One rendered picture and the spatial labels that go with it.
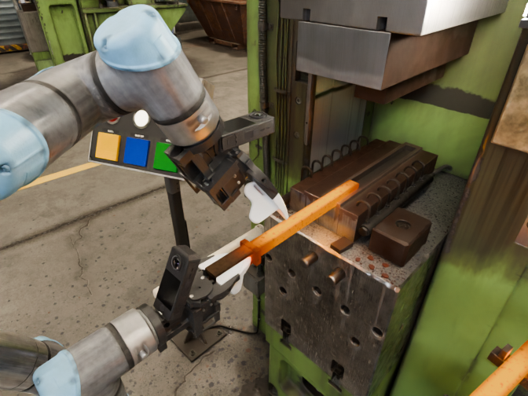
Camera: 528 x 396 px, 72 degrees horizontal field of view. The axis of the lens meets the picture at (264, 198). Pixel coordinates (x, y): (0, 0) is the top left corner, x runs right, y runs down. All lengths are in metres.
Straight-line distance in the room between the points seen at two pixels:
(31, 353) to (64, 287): 1.59
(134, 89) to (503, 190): 0.68
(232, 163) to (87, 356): 0.33
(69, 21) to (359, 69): 5.01
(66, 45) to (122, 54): 5.16
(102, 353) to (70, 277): 1.73
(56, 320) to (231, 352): 0.88
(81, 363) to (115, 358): 0.04
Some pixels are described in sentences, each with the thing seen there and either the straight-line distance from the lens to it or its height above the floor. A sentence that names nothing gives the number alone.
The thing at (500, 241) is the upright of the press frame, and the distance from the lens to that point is 0.88.
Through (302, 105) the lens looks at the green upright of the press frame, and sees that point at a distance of 1.01.
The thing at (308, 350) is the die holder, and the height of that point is 0.51.
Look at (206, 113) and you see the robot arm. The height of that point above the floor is 1.31.
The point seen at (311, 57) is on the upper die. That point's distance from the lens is 0.78.
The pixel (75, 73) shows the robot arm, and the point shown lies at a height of 1.36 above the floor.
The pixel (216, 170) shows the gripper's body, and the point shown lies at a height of 1.22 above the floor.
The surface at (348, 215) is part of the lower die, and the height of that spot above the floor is 0.98.
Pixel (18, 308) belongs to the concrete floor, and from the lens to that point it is 2.26.
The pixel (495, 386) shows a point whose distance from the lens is 0.69.
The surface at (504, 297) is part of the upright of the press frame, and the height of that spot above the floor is 0.86.
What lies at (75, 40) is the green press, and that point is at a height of 0.59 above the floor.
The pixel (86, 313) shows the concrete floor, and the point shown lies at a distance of 2.07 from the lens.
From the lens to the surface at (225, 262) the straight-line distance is 0.65.
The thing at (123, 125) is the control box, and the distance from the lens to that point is 1.13.
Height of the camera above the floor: 1.47
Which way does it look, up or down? 34 degrees down
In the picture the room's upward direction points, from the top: straight up
